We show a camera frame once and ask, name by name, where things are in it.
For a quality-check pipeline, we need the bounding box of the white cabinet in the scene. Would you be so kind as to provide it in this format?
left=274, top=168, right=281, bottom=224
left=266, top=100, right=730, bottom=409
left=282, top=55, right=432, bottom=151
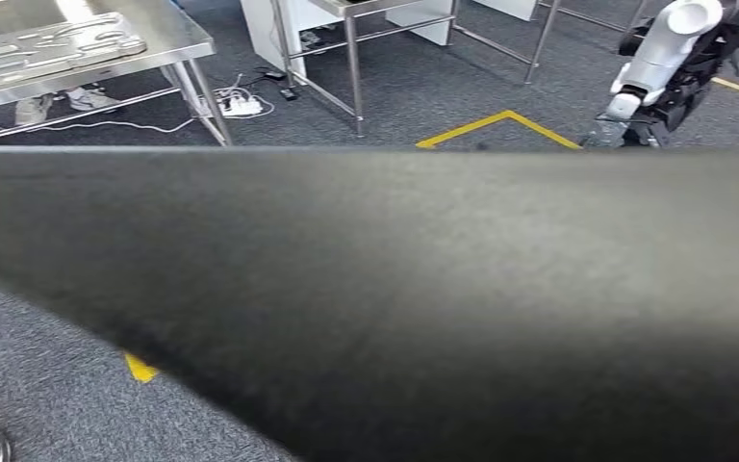
left=240, top=0, right=453, bottom=78

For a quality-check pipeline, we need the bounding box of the white black humanoid robot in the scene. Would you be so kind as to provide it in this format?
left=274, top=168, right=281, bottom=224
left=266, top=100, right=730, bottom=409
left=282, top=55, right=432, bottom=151
left=582, top=0, right=739, bottom=149

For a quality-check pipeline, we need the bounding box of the white power strip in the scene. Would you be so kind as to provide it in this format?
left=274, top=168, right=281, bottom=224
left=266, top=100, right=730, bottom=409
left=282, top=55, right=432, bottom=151
left=216, top=95, right=266, bottom=118

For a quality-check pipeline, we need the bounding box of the black plastic panel part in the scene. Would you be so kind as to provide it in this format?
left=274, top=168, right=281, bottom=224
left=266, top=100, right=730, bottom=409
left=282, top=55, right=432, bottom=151
left=0, top=144, right=739, bottom=462

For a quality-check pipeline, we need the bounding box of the steel workbench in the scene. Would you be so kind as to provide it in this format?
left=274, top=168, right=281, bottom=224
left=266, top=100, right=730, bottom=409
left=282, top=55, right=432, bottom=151
left=452, top=0, right=651, bottom=86
left=268, top=0, right=461, bottom=139
left=0, top=0, right=237, bottom=149

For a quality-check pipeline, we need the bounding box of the metal jig plate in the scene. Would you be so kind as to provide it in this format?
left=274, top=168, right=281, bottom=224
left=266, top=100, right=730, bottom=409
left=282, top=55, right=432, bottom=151
left=0, top=13, right=149, bottom=97

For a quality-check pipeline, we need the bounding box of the white floor cable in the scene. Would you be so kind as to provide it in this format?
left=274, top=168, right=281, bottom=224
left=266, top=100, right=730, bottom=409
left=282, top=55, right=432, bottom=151
left=25, top=73, right=276, bottom=135

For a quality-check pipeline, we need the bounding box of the person's foot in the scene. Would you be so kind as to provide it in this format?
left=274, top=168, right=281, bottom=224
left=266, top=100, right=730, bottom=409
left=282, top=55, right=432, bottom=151
left=13, top=91, right=60, bottom=127
left=64, top=84, right=122, bottom=115

